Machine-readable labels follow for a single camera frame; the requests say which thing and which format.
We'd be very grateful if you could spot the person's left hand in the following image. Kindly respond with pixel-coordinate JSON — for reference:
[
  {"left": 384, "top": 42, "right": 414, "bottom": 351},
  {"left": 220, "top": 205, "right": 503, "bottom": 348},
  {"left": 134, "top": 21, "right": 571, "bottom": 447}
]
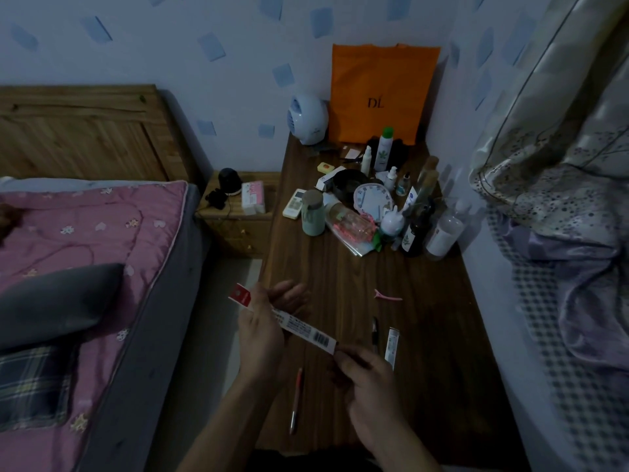
[{"left": 238, "top": 280, "right": 311, "bottom": 385}]

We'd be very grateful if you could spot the person's right hand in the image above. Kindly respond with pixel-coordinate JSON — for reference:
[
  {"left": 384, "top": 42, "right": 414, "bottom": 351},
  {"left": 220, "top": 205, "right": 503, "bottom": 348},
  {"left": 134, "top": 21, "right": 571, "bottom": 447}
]
[{"left": 331, "top": 343, "right": 410, "bottom": 440}]

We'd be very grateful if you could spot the long white red pen package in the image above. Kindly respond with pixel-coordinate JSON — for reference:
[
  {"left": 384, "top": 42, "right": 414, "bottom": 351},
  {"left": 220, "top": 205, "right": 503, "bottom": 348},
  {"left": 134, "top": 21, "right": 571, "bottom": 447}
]
[{"left": 229, "top": 283, "right": 339, "bottom": 354}]

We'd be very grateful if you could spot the person's right forearm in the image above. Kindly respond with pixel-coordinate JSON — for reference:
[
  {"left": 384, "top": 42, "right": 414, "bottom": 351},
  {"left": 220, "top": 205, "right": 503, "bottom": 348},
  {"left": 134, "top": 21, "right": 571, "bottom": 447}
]
[{"left": 366, "top": 423, "right": 445, "bottom": 472}]

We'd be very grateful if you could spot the person's left forearm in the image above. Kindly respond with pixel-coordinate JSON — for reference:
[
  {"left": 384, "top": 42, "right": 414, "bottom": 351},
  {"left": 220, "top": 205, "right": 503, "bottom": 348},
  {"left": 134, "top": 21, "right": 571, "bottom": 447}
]
[{"left": 177, "top": 377, "right": 283, "bottom": 472}]

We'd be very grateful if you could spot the wooden nightstand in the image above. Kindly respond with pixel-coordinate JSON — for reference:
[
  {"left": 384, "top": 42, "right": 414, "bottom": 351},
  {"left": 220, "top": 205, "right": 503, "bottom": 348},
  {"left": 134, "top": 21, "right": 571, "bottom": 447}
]
[{"left": 196, "top": 171, "right": 282, "bottom": 259}]

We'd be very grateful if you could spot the orange pen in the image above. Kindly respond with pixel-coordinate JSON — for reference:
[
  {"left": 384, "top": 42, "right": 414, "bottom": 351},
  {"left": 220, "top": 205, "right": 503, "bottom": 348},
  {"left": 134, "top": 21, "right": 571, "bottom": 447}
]
[{"left": 288, "top": 367, "right": 304, "bottom": 435}]

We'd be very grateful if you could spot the pink white tissue pack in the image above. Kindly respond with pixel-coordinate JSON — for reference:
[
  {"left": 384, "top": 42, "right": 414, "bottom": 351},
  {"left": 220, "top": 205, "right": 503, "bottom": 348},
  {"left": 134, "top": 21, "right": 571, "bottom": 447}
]
[{"left": 240, "top": 181, "right": 266, "bottom": 216}]

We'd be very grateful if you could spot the white remote control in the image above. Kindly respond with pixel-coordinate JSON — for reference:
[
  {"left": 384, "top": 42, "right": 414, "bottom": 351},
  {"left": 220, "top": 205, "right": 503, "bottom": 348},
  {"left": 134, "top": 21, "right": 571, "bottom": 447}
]
[{"left": 282, "top": 188, "right": 308, "bottom": 221}]

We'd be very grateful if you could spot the pale green tumbler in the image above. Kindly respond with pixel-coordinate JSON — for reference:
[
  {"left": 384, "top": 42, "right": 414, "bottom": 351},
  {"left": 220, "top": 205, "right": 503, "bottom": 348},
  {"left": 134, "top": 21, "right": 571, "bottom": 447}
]
[{"left": 301, "top": 190, "right": 326, "bottom": 237}]

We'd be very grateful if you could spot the silver foil packet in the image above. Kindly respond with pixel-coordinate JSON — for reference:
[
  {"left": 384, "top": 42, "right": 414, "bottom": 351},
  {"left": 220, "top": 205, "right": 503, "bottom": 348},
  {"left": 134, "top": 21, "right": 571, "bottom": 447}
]
[{"left": 338, "top": 230, "right": 380, "bottom": 259}]

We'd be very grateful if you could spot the grey mattress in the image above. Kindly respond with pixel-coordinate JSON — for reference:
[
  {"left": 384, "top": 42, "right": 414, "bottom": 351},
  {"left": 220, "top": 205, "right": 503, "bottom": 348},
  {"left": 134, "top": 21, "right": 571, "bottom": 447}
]
[{"left": 74, "top": 184, "right": 213, "bottom": 472}]

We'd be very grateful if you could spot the black round gadget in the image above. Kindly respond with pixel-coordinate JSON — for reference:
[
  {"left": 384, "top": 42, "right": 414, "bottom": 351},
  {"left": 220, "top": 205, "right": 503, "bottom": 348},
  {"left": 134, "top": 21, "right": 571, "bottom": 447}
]
[{"left": 218, "top": 168, "right": 242, "bottom": 196}]

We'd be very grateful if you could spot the clear bottle with pink print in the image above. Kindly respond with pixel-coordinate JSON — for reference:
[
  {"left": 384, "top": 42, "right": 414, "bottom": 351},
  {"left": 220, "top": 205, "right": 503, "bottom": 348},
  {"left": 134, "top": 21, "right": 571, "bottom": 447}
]
[{"left": 324, "top": 202, "right": 382, "bottom": 247}]

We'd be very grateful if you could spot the dark glass bottle leaf label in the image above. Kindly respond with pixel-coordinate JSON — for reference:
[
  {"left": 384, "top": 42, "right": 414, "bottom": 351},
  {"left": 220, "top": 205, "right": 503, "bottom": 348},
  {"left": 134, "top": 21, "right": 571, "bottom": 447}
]
[{"left": 400, "top": 203, "right": 434, "bottom": 257}]

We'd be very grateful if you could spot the white rabbit figurine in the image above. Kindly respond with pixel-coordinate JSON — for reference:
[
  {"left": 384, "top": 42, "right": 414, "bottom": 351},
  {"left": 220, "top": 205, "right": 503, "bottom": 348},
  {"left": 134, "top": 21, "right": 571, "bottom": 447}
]
[{"left": 380, "top": 205, "right": 405, "bottom": 238}]

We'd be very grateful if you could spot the white carton box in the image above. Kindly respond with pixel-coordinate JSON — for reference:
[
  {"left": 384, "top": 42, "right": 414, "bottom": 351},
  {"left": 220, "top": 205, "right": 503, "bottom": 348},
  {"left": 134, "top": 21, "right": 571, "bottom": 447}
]
[{"left": 315, "top": 166, "right": 348, "bottom": 191}]

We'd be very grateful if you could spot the clear bottle white label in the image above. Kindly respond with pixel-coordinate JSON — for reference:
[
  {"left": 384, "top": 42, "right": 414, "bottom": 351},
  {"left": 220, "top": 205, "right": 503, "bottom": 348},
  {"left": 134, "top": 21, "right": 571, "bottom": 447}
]
[{"left": 425, "top": 198, "right": 471, "bottom": 261}]

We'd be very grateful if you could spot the black bowl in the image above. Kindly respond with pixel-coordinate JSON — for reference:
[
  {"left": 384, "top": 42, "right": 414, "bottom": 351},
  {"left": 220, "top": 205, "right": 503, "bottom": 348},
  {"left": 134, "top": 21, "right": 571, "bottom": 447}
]
[{"left": 332, "top": 169, "right": 371, "bottom": 203}]

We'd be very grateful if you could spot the white round clock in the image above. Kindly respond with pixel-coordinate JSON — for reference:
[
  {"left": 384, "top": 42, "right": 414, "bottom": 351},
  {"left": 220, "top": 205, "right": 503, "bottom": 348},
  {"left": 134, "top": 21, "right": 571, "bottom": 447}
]
[{"left": 353, "top": 180, "right": 398, "bottom": 224}]

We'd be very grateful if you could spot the pink floral quilt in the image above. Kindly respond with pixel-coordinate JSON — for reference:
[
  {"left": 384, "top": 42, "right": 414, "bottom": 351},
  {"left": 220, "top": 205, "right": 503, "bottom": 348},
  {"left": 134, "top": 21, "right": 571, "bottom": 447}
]
[{"left": 0, "top": 180, "right": 190, "bottom": 472}]

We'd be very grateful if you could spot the round white desk fan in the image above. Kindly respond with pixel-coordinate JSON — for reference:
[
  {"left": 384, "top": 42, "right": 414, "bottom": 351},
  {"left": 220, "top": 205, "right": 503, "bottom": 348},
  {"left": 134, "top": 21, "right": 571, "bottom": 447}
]
[{"left": 287, "top": 94, "right": 329, "bottom": 146}]

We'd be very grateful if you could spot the tall amber bottle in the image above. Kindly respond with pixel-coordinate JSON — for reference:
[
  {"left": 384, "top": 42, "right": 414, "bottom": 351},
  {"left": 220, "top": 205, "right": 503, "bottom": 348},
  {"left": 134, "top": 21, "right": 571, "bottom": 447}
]
[{"left": 417, "top": 155, "right": 441, "bottom": 203}]

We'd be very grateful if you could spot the white spray can green cap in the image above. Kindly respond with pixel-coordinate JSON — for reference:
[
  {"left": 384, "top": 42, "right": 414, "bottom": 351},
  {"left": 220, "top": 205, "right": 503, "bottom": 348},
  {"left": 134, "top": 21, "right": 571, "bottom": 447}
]
[{"left": 374, "top": 126, "right": 396, "bottom": 173}]

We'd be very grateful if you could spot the checked bed sheet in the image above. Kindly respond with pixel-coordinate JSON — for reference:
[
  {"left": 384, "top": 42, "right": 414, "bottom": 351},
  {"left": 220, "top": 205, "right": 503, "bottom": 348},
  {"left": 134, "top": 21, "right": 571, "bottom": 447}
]
[{"left": 486, "top": 216, "right": 629, "bottom": 472}]

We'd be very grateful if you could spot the grey pillow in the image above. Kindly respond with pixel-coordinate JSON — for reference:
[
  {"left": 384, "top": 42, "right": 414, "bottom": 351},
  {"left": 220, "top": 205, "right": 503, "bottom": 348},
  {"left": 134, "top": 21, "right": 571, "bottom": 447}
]
[{"left": 0, "top": 263, "right": 126, "bottom": 352}]

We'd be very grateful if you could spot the black pouch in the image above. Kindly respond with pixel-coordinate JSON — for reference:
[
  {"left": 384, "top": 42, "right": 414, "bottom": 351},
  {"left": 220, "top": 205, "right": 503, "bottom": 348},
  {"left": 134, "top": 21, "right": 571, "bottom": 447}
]
[{"left": 368, "top": 136, "right": 410, "bottom": 166}]

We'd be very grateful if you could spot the purple duvet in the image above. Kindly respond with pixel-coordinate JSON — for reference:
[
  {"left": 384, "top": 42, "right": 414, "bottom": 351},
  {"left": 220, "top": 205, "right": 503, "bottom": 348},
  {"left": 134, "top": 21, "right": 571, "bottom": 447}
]
[{"left": 491, "top": 211, "right": 629, "bottom": 389}]

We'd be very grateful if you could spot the wooden bed headboard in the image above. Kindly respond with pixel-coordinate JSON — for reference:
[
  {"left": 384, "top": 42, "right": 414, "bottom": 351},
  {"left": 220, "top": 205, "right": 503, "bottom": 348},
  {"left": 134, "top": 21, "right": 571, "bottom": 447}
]
[{"left": 0, "top": 84, "right": 203, "bottom": 186}]

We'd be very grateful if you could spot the plaid pillow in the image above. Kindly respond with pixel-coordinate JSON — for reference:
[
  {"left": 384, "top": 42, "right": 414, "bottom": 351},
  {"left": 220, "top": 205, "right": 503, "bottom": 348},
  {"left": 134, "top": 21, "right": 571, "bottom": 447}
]
[{"left": 0, "top": 341, "right": 80, "bottom": 431}]

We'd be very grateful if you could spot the orange tote bag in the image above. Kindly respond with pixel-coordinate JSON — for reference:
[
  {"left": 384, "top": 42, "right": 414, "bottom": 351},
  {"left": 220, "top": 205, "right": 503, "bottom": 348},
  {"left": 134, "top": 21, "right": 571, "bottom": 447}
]
[{"left": 328, "top": 43, "right": 441, "bottom": 146}]

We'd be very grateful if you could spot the floral curtain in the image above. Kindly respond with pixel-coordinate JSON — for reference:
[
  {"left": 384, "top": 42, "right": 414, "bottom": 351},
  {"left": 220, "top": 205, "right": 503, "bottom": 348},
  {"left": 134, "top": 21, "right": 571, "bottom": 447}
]
[{"left": 468, "top": 0, "right": 629, "bottom": 244}]

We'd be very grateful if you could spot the black cable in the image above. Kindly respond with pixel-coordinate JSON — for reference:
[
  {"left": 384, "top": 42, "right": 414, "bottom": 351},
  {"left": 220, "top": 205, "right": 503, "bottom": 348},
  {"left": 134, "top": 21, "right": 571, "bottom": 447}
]
[{"left": 198, "top": 188, "right": 234, "bottom": 219}]

